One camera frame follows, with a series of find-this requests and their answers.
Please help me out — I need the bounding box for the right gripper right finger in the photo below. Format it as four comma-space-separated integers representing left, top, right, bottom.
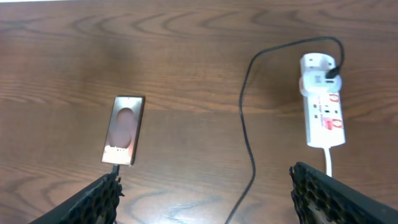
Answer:
289, 162, 397, 224

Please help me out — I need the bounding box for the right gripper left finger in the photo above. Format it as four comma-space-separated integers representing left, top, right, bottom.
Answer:
31, 173, 124, 224

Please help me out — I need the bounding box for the black USB charging cable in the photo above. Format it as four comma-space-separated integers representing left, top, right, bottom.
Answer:
110, 36, 345, 224

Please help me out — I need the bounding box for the white USB charger plug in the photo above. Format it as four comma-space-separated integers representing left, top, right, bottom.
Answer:
299, 53, 342, 97

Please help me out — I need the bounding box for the white power strip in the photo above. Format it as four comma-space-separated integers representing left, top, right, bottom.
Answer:
303, 92, 346, 148

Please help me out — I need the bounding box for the white power strip cord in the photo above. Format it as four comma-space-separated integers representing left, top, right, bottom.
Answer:
323, 147, 333, 178

